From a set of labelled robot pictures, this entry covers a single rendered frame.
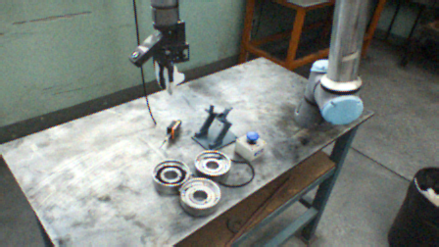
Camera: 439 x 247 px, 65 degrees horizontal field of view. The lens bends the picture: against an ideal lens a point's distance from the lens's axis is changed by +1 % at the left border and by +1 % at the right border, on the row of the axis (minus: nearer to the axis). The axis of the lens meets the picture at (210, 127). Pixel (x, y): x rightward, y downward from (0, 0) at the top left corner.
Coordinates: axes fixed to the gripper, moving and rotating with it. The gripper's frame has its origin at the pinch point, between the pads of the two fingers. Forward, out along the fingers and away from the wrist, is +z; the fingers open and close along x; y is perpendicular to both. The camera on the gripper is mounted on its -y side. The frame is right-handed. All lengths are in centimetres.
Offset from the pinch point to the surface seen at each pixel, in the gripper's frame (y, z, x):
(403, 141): 197, 108, -2
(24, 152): -41.0, 14.5, 13.5
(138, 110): -1.9, 16.3, 17.7
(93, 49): 24, 42, 143
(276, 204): 28, 45, -27
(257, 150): 17.3, 15.9, -24.9
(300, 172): 50, 46, -20
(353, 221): 99, 104, -27
